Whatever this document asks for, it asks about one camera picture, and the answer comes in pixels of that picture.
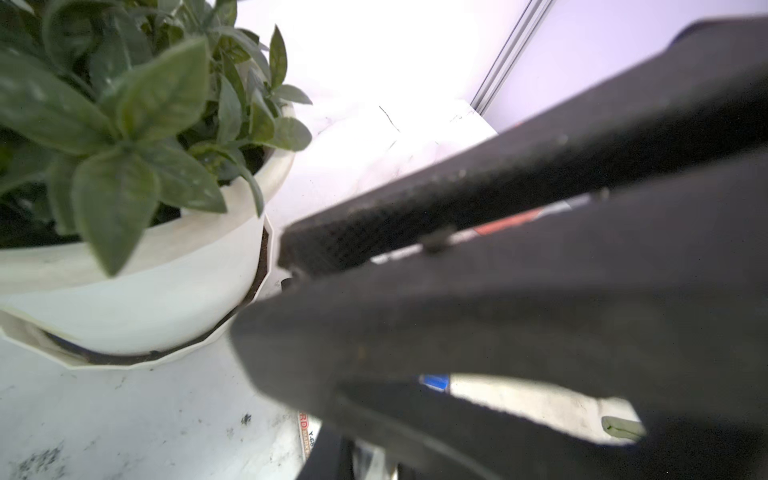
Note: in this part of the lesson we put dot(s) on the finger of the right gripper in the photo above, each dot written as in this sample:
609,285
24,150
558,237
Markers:
702,99
657,296

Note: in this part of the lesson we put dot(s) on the potted green plant white pot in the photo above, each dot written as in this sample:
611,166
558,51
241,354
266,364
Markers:
140,144

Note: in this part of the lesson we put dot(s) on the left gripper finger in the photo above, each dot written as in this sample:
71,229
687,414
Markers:
331,458

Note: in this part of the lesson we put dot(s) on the whiteboard marker black end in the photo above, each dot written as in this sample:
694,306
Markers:
602,421

